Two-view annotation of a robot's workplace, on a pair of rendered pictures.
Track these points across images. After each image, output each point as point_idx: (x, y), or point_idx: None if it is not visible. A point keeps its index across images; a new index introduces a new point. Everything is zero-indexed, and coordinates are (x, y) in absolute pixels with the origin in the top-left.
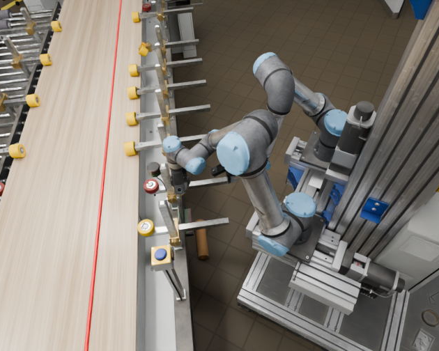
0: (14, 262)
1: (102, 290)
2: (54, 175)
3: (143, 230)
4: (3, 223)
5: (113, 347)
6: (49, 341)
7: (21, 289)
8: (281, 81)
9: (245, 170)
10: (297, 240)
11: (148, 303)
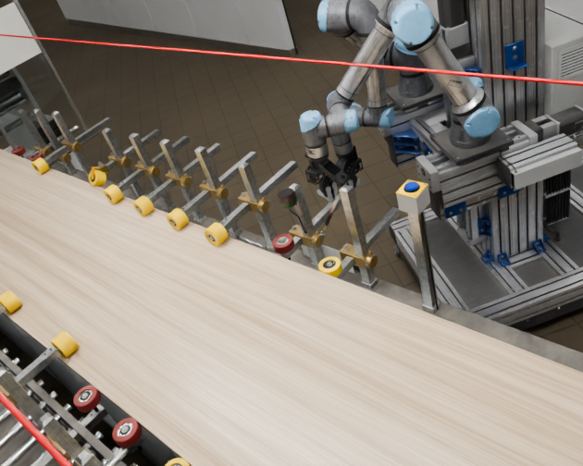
0: (226, 411)
1: (365, 333)
2: (150, 326)
3: (332, 267)
4: (150, 407)
5: (446, 348)
6: (378, 409)
7: (273, 417)
8: (363, 2)
9: (433, 25)
10: None
11: None
